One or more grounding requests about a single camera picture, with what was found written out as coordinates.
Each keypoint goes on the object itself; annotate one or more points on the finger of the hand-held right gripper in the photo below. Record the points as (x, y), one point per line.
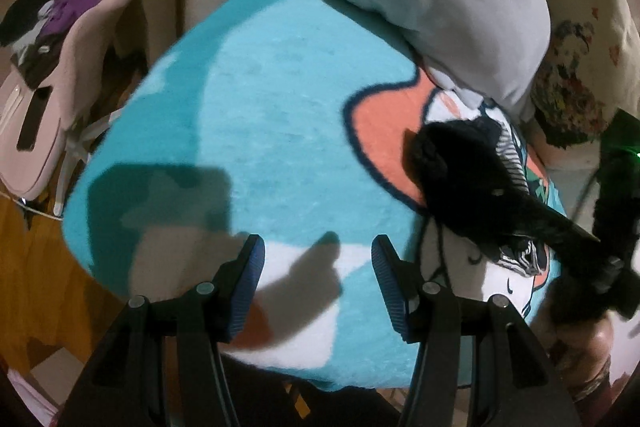
(565, 232)

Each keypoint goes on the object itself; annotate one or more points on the floral print pillow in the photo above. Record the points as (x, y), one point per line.
(580, 82)

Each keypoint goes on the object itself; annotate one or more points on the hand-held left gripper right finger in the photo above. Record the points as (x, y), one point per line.
(392, 287)

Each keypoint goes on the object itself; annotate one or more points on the person's right forearm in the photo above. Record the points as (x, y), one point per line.
(607, 387)

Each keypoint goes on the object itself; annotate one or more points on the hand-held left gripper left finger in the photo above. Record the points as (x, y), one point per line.
(247, 279)

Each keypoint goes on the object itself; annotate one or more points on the purple and black clothes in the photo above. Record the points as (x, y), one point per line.
(47, 12)

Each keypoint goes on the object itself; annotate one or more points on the striped pants with checked patches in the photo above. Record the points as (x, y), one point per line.
(470, 187)

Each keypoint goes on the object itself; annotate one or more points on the person's right hand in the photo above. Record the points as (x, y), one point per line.
(582, 344)

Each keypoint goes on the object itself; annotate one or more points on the pink chair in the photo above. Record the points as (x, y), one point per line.
(55, 107)

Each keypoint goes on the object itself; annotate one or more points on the turquoise printed blanket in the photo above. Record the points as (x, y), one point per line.
(250, 117)

